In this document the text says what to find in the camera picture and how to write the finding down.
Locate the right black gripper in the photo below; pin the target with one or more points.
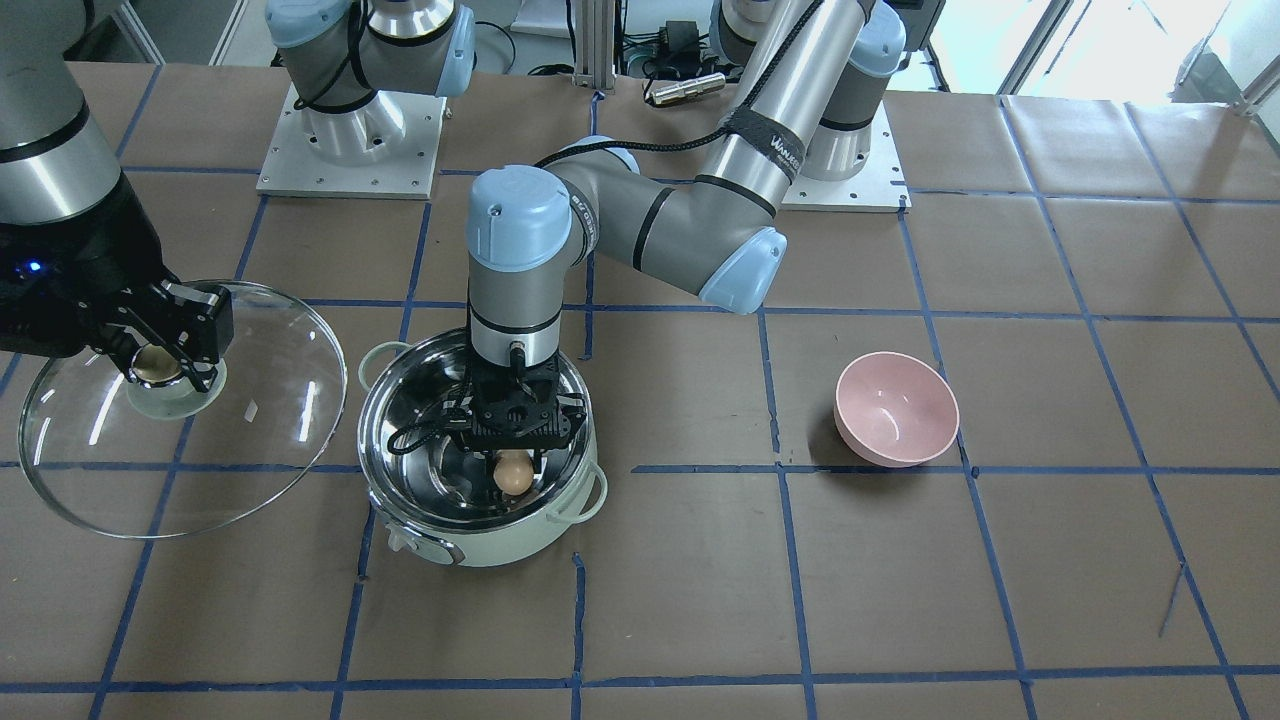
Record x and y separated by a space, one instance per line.
88 262

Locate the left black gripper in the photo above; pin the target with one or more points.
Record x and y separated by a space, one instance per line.
573 413

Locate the brown egg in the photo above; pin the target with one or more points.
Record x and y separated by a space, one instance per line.
514 471

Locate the glass pot lid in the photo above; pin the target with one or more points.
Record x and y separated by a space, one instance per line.
144 455

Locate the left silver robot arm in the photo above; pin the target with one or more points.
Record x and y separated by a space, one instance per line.
812 84

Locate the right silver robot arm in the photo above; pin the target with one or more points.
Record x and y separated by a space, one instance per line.
56 162

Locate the pale green cooking pot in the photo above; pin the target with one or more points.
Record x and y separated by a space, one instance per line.
466 466

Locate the pink plastic bowl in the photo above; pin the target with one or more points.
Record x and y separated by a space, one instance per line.
894 410

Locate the aluminium frame post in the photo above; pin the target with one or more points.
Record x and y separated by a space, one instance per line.
595 38

